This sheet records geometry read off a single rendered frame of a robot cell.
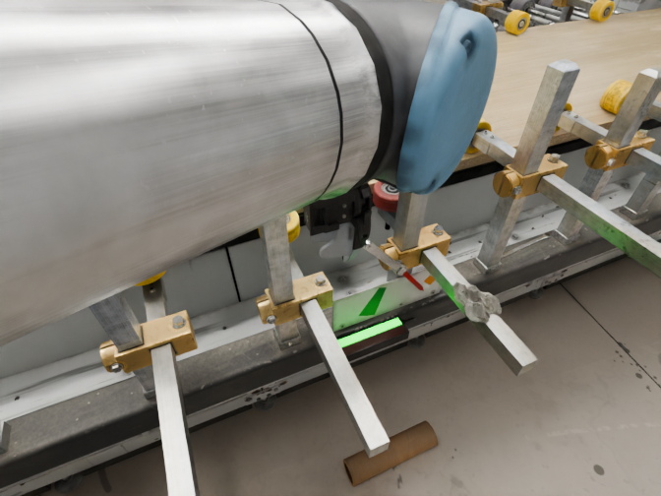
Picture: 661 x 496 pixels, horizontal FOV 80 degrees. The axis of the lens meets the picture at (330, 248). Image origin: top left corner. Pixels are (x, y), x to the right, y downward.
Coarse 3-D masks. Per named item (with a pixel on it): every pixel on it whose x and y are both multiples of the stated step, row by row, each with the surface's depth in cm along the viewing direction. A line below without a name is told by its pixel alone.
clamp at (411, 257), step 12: (432, 228) 78; (420, 240) 76; (432, 240) 76; (444, 240) 76; (396, 252) 74; (408, 252) 74; (420, 252) 75; (444, 252) 78; (384, 264) 76; (408, 264) 76; (420, 264) 78
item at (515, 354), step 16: (432, 256) 74; (432, 272) 74; (448, 272) 71; (448, 288) 70; (496, 320) 64; (496, 336) 61; (512, 336) 61; (512, 352) 59; (528, 352) 59; (512, 368) 60; (528, 368) 59
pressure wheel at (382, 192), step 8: (376, 184) 83; (384, 184) 83; (376, 192) 81; (384, 192) 81; (392, 192) 82; (376, 200) 82; (384, 200) 80; (392, 200) 79; (384, 208) 81; (392, 208) 81
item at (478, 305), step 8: (456, 288) 67; (464, 288) 67; (472, 288) 66; (456, 296) 66; (464, 296) 67; (472, 296) 66; (480, 296) 66; (488, 296) 66; (464, 304) 65; (472, 304) 64; (480, 304) 63; (488, 304) 65; (496, 304) 64; (472, 312) 64; (480, 312) 63; (488, 312) 64; (496, 312) 64; (472, 320) 63; (480, 320) 63; (488, 320) 63
